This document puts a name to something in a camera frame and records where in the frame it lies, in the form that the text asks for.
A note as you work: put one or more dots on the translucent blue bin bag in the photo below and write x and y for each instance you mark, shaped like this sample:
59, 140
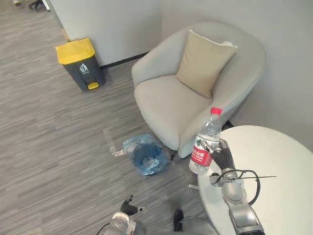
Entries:
137, 143

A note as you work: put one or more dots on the round white side table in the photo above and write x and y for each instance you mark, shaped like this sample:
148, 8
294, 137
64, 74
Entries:
269, 159

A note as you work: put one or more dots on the small dark mesh bin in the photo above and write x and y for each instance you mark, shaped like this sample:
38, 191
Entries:
146, 159

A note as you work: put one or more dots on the grey trash can yellow lid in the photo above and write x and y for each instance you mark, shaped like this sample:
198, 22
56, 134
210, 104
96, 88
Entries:
80, 66

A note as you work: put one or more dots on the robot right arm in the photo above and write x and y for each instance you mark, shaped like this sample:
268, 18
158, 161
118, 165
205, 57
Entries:
237, 195

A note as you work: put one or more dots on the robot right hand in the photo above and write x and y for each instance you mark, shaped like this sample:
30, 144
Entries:
222, 156

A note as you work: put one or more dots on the black office chair base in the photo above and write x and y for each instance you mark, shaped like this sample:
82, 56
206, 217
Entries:
38, 4

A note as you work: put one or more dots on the clear bottle with red label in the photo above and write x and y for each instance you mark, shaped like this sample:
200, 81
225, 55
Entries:
201, 156

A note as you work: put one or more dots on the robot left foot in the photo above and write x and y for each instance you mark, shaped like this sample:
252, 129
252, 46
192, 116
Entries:
178, 220

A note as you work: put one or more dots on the light grey armchair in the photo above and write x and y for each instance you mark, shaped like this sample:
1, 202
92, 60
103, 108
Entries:
171, 107

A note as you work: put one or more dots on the beige cushion with white tag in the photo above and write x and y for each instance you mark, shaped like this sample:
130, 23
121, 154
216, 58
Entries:
203, 66

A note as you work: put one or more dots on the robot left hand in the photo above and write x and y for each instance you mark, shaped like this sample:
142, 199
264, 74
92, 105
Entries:
129, 208

